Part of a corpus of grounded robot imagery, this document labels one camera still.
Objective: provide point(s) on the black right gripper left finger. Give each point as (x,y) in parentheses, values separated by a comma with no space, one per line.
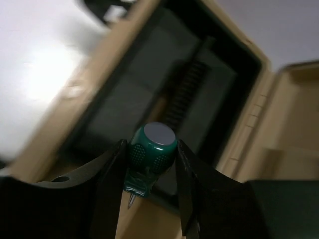
(82,204)

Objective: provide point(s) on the black toolbox tray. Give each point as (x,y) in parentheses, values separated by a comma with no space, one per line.
(186,69)

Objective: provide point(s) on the green stubby screwdriver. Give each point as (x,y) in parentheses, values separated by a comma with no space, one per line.
(151,153)

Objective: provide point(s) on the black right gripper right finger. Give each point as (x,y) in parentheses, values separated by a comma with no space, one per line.
(214,206)

